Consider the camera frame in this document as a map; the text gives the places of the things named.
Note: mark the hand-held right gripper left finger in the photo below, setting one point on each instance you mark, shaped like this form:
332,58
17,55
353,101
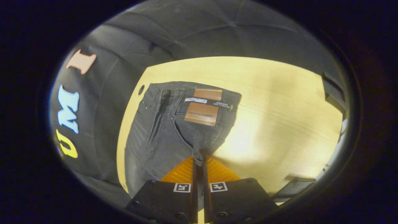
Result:
195,186

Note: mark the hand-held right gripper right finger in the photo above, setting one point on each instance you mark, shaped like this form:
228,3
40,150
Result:
206,193

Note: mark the dark grey jeans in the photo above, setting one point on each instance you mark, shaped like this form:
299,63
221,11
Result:
161,137

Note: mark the dark furniture piece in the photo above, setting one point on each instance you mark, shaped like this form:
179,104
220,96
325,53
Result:
292,186
334,93

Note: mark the black round table grommet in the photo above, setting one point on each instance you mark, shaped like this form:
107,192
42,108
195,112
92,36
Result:
141,89

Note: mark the black backdrop cloth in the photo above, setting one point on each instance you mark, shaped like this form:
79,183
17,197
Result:
124,46

